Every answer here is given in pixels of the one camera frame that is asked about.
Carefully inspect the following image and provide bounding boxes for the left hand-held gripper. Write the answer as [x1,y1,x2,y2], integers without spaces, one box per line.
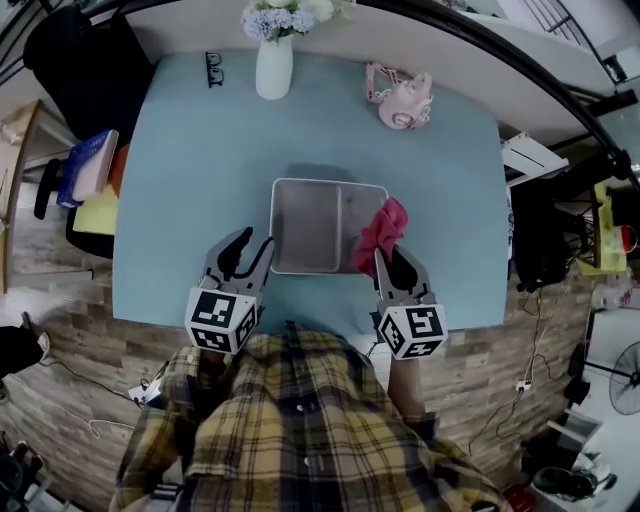
[184,226,276,355]

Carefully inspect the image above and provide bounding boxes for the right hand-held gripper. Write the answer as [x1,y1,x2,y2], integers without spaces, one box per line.
[374,243,449,360]

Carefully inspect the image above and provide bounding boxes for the red cloth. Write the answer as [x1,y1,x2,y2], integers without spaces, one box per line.
[351,196,410,277]

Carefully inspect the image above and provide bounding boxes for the grey compartment tray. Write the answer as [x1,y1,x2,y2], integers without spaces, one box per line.
[269,177,390,276]

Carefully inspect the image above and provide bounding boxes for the person's left forearm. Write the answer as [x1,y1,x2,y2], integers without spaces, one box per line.
[197,347,234,401]

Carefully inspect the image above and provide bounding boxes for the person's right forearm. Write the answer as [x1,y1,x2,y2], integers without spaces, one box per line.
[388,355,426,421]

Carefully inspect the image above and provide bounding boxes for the floral cushion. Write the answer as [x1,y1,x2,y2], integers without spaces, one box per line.
[505,194,516,262]

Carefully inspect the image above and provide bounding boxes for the black backpack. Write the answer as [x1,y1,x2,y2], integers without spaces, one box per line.
[512,184,574,294]

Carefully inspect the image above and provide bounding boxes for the yellow pad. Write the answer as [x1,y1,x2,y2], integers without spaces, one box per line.
[72,188,120,236]

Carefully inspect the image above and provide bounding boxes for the orange folder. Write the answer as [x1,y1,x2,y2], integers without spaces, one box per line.
[107,142,130,196]

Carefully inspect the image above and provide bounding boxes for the yellow plaid shirt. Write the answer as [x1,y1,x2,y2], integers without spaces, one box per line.
[109,322,511,512]

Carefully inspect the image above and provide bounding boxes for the thick blue book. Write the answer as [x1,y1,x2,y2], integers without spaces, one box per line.
[56,128,120,209]

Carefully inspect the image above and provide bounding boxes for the black eyeglasses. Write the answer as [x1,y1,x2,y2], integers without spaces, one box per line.
[204,51,225,89]

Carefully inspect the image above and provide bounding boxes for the yellow-green paper bag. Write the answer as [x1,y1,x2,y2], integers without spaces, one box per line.
[577,182,629,275]

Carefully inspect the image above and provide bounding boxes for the black office chair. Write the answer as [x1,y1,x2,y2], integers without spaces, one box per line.
[33,157,119,261]

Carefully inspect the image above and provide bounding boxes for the white pink-print packet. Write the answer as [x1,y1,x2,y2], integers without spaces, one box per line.
[591,282,640,314]

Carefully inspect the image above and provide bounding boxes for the white open shelf unit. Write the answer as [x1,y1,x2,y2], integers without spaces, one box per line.
[547,407,604,454]

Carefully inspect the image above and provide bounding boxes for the red container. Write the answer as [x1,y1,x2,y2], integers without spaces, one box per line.
[619,224,640,259]

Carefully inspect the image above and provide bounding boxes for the black curved railing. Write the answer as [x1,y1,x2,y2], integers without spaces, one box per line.
[357,0,640,190]

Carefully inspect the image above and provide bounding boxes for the pale flower bouquet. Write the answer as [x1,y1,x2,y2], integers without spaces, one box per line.
[241,0,356,44]

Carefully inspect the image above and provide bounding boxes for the black standing fan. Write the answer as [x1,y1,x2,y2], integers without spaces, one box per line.
[568,341,640,417]

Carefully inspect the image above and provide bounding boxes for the large black bag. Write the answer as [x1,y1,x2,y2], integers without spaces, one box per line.
[22,4,155,146]

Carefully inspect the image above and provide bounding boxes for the black metal rack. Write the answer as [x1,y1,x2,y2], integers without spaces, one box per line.
[519,0,629,84]

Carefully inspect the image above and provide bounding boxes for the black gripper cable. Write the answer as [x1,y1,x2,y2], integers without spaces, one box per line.
[366,310,387,359]

